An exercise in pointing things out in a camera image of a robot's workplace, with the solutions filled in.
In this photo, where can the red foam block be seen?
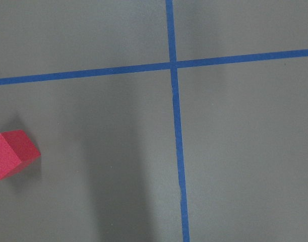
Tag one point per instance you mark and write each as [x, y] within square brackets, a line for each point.
[17, 151]

